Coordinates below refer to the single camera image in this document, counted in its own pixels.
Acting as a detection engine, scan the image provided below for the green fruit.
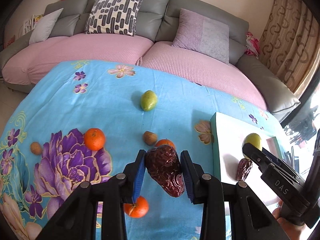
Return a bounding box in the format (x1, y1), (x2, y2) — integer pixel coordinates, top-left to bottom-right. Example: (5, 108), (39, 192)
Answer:
(140, 90), (158, 112)
(243, 133), (263, 151)

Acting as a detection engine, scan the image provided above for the dark red jujube date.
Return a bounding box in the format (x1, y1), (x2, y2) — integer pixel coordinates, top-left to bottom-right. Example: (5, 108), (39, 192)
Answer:
(144, 145), (185, 198)

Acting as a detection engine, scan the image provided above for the orange tangerine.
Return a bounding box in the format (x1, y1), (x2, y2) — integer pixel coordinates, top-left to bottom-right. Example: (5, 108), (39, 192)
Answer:
(123, 196), (149, 218)
(155, 139), (176, 150)
(84, 128), (106, 151)

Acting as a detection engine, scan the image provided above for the brown longan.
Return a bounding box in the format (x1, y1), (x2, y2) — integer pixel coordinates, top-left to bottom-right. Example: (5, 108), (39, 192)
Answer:
(143, 131), (158, 146)
(30, 142), (42, 155)

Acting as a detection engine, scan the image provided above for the person's hand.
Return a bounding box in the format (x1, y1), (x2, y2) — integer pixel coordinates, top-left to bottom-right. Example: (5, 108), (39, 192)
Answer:
(272, 200), (306, 240)

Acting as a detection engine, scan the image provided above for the white tray teal rim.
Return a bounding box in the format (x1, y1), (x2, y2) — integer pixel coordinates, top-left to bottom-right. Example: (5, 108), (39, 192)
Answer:
(210, 112), (288, 207)

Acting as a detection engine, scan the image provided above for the blue floral tablecloth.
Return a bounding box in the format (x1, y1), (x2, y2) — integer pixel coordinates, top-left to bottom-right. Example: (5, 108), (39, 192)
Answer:
(1, 60), (285, 239)

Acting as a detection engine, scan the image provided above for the green fruit on cloth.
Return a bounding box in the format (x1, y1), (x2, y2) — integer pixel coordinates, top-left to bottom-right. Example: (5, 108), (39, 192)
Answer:
(140, 90), (158, 112)

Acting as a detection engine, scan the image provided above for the pink white toy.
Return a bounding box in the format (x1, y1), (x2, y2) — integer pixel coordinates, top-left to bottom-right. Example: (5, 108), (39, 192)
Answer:
(245, 32), (260, 59)

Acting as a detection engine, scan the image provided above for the brown patterned curtain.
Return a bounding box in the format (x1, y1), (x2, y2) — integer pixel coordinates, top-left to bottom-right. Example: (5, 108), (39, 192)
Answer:
(259, 0), (319, 98)

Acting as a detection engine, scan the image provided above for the lilac grey cushion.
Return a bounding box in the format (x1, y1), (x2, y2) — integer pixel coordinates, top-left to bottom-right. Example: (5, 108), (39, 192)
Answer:
(172, 9), (229, 64)

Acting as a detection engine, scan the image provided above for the grey sofa pink cover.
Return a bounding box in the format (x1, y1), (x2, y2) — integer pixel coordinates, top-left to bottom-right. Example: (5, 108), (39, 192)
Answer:
(1, 0), (299, 118)

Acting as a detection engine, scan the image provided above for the black white patterned cushion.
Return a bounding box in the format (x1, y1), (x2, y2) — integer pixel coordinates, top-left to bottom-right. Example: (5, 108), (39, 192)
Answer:
(85, 0), (143, 36)

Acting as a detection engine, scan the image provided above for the light grey cushion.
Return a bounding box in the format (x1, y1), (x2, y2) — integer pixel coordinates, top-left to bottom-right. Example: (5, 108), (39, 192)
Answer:
(29, 8), (63, 45)

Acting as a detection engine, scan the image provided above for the white magazine rack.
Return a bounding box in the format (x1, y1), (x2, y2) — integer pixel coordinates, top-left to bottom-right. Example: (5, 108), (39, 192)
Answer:
(18, 14), (43, 37)

